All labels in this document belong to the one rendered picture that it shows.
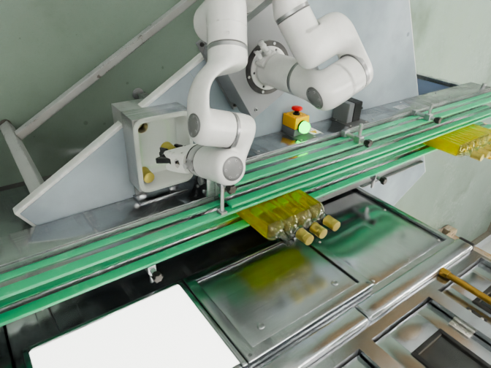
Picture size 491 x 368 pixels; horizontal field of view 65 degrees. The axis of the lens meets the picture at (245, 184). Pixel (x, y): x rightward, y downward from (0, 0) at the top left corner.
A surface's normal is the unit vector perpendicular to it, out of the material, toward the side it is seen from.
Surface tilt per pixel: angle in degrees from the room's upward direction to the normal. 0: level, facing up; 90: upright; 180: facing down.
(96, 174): 0
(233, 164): 15
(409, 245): 90
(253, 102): 5
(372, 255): 91
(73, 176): 0
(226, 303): 90
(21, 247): 90
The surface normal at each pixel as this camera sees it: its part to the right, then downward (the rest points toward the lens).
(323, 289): 0.04, -0.87
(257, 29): 0.53, 0.41
